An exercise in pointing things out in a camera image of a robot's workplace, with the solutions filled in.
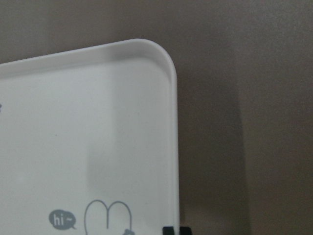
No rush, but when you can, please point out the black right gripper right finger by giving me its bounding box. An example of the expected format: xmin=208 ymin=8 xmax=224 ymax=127
xmin=179 ymin=226 xmax=192 ymax=235

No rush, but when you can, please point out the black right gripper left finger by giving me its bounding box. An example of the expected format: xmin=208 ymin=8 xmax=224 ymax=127
xmin=162 ymin=226 xmax=175 ymax=235

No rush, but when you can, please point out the cream rabbit print tray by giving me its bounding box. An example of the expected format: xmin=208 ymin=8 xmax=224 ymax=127
xmin=0 ymin=39 xmax=179 ymax=235

